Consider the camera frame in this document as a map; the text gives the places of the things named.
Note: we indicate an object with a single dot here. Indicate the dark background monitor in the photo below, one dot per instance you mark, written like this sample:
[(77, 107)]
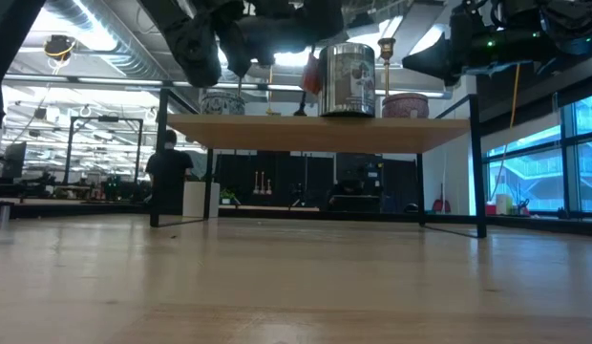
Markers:
[(14, 160)]

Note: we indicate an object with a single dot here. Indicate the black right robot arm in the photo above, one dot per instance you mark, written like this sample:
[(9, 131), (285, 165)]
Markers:
[(573, 28)]

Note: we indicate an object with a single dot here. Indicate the white pot with plant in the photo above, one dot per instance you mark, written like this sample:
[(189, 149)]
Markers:
[(196, 200)]

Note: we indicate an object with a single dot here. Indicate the round silver air duct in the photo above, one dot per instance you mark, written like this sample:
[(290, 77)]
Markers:
[(110, 43)]

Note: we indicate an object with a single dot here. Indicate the black background frame rig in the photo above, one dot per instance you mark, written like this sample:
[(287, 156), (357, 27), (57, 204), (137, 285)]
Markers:
[(105, 119)]

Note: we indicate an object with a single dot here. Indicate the black aluminium table frame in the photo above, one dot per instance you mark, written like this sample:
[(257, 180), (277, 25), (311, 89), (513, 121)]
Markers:
[(110, 210)]

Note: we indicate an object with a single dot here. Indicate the long ceiling light bar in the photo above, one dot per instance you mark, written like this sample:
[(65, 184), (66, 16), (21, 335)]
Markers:
[(119, 81)]

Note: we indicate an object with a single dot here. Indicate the small pink candle tin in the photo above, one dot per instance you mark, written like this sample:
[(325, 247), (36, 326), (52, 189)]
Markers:
[(406, 106)]

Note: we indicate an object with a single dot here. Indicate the red box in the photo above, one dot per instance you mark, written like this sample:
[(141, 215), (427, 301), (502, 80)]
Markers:
[(491, 209)]

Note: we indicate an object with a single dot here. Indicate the wooden shelf riser black legs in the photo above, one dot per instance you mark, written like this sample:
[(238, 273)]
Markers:
[(320, 136)]

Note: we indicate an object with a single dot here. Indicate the beige wooden pin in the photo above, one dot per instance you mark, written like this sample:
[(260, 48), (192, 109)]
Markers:
[(256, 188), (262, 188), (268, 188)]

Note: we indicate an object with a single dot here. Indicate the tall silver candle tin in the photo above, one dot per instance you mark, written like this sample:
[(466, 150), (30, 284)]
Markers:
[(346, 81)]

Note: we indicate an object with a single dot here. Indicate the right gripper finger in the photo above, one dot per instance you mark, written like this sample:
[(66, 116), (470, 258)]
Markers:
[(439, 57)]

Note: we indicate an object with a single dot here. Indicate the person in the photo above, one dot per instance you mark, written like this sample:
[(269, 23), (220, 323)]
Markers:
[(351, 188), (169, 167)]

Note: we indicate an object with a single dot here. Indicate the black equipment cabinet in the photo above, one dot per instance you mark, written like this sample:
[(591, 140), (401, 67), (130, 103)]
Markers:
[(367, 167)]

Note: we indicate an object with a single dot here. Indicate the grey tarp cover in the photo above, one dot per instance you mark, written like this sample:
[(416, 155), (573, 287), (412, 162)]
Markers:
[(198, 165)]

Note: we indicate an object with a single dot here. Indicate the small green plant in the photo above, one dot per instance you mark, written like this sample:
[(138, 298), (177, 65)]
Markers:
[(226, 196)]

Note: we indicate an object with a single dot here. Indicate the small blue-grey candle tin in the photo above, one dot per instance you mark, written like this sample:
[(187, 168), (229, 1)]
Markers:
[(223, 104)]

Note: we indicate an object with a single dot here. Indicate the red dustpan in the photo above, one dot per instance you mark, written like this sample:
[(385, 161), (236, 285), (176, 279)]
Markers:
[(441, 206)]

